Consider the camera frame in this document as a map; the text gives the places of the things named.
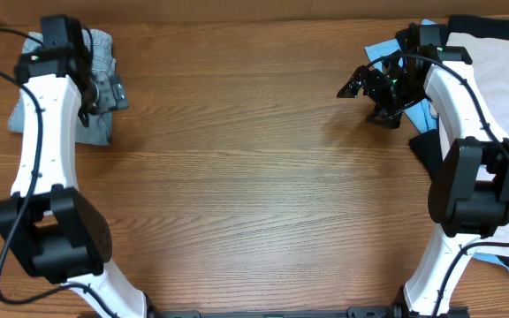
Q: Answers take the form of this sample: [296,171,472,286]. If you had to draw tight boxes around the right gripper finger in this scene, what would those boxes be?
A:
[366,109,402,129]
[337,65,369,98]

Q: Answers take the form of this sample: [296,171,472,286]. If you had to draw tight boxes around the light blue denim shorts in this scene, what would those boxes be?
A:
[7,29,116,146]

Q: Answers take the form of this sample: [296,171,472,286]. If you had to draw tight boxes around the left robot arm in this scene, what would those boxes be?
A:
[0,15,156,317]

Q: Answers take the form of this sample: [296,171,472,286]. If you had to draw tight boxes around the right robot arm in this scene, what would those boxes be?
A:
[338,24,509,317]

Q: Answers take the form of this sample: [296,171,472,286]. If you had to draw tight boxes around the light blue shirt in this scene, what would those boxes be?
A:
[365,15,509,271]

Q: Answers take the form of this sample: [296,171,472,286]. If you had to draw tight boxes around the black garment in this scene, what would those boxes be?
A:
[406,15,509,271]

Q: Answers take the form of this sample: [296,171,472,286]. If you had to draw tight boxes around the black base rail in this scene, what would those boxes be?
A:
[77,304,472,318]

